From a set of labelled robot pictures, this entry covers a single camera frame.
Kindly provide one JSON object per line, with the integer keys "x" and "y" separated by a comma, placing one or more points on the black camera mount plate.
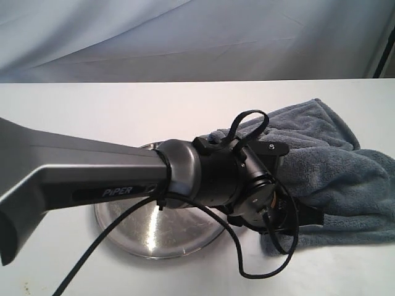
{"x": 271, "y": 154}

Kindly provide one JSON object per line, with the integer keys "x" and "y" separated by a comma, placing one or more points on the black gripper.
{"x": 269, "y": 207}

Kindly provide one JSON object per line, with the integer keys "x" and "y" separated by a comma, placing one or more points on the dark stand pole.
{"x": 385, "y": 57}

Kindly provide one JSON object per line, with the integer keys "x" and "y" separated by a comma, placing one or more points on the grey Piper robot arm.
{"x": 238, "y": 176}

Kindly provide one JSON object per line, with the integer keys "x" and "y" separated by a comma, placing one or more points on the white backdrop cloth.
{"x": 155, "y": 41}

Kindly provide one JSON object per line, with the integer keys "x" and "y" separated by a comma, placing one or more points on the round stainless steel plate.
{"x": 178, "y": 229}

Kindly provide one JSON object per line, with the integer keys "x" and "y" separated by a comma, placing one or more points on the grey-blue fleece towel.
{"x": 326, "y": 168}

